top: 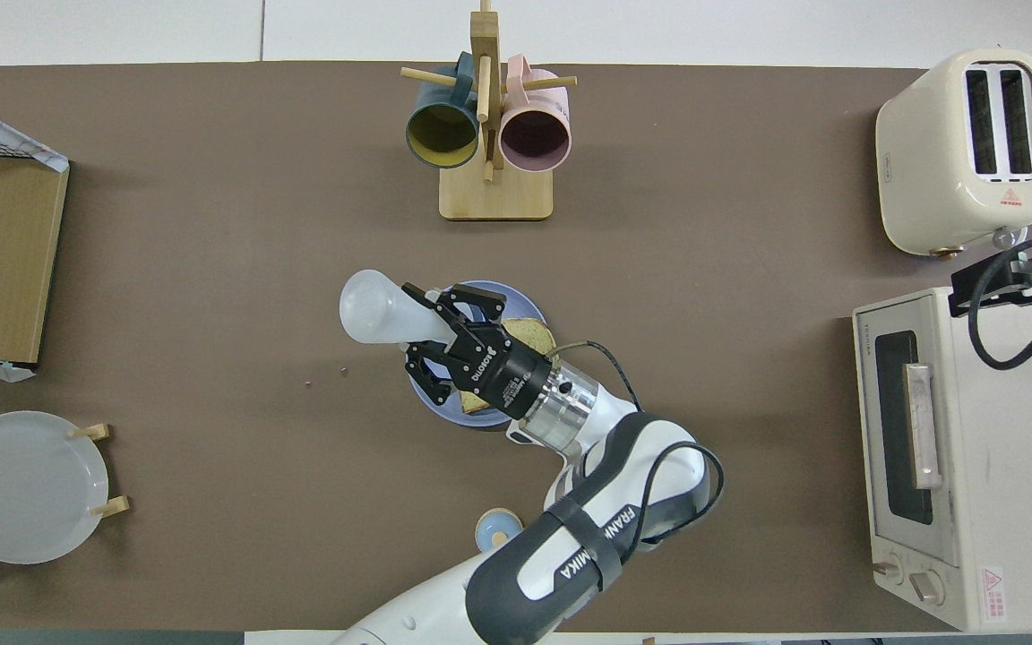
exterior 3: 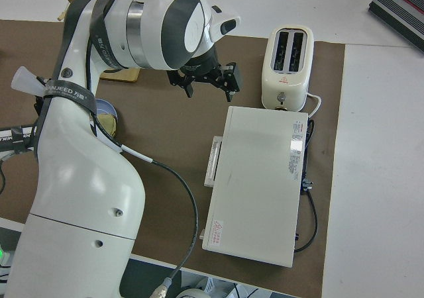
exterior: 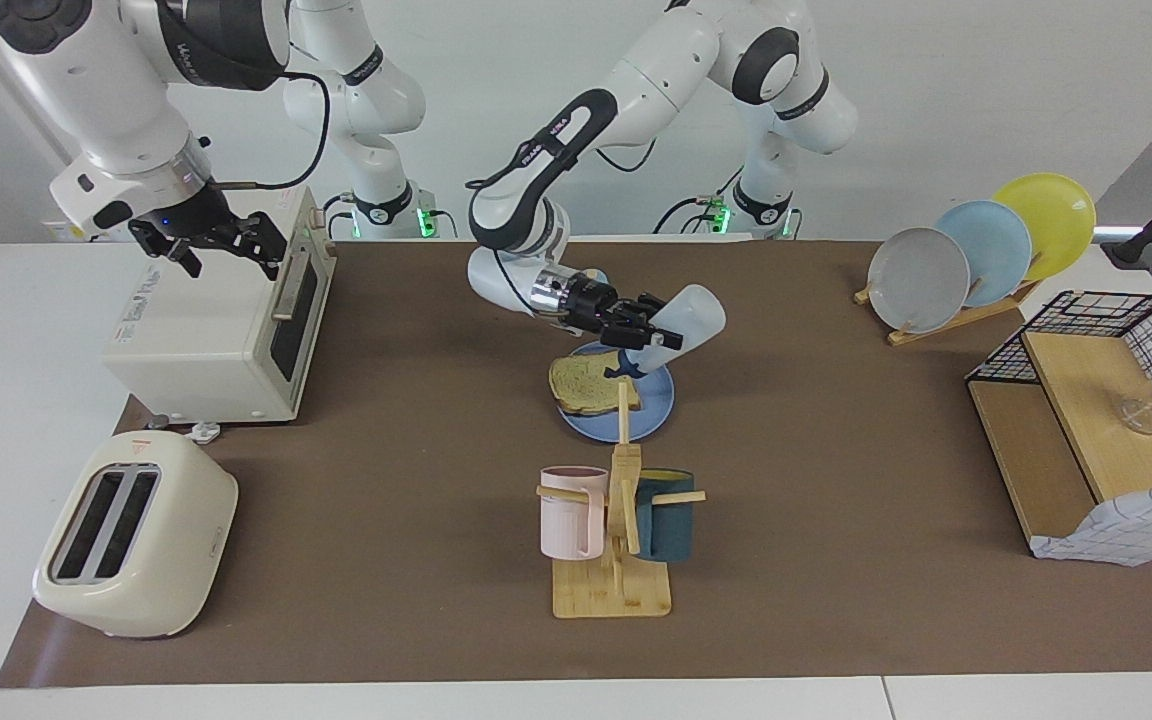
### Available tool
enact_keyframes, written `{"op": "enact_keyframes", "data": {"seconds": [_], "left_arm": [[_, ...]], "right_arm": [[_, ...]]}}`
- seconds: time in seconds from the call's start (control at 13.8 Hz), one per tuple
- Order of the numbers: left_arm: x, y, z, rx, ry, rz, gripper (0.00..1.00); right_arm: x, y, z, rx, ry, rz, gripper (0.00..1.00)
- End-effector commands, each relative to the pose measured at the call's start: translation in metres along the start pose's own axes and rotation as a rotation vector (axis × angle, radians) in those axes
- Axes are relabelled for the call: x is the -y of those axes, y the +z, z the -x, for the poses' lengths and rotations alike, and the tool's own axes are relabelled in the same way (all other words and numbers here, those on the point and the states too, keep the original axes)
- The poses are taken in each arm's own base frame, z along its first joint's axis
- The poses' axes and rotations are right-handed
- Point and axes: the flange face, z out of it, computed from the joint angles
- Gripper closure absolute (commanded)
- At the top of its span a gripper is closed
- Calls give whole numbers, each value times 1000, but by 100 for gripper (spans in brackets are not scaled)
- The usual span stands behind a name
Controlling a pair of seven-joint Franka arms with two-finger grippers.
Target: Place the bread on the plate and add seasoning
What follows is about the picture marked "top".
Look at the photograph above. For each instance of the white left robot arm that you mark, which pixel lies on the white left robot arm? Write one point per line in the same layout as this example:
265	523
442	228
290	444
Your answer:
610	421

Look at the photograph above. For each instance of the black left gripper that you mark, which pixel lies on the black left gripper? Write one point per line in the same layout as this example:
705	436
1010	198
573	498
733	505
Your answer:
503	372

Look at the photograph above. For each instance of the blue round plate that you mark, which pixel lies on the blue round plate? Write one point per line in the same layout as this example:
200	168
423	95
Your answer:
525	305

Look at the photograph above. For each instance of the pink mug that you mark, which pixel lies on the pink mug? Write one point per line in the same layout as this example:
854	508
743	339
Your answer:
534	134

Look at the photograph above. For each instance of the translucent squeeze bottle blue cap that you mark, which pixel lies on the translucent squeeze bottle blue cap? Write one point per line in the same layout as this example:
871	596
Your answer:
373	309

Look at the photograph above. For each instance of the brown table mat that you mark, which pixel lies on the brown table mat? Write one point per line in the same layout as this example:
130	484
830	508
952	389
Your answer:
211	269

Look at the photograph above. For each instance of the white toaster oven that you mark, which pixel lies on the white toaster oven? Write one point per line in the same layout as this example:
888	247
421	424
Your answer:
1018	466

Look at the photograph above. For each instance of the white checked cloth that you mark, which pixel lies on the white checked cloth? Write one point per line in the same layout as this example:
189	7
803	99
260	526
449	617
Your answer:
14	143

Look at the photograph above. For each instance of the small blue seasoning shaker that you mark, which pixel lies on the small blue seasoning shaker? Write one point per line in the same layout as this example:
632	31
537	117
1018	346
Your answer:
491	528

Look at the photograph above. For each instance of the grey round plate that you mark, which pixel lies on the grey round plate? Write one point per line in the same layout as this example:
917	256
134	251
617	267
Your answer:
23	488

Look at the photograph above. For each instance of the toast bread slice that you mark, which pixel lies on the toast bread slice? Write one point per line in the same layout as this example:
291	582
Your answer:
534	336

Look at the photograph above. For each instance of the dark teal mug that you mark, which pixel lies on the dark teal mug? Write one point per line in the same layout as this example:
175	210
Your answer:
442	134

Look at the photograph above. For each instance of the cream two-slot toaster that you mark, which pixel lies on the cream two-slot toaster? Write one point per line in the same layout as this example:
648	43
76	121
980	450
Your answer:
924	179

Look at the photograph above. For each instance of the wooden plate rack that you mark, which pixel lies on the wooden plate rack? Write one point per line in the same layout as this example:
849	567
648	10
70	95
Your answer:
99	432

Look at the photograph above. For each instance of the wooden mug tree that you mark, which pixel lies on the wooden mug tree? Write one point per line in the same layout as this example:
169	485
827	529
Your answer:
496	197

